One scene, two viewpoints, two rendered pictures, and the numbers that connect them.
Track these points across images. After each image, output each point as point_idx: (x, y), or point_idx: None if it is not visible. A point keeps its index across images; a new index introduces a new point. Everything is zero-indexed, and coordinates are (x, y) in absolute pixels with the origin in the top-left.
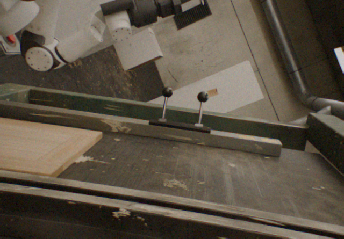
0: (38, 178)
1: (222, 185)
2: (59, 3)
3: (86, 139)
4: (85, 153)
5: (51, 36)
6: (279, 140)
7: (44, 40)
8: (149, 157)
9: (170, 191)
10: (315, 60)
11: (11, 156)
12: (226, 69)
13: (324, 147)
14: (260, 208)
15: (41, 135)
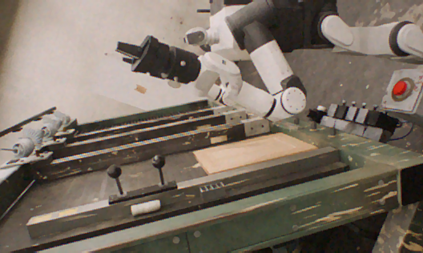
0: (177, 136)
1: (107, 183)
2: (251, 58)
3: (207, 165)
4: (200, 167)
5: (267, 88)
6: (28, 222)
7: (268, 92)
8: (159, 180)
9: (137, 171)
10: None
11: (222, 149)
12: None
13: None
14: (90, 182)
15: (239, 158)
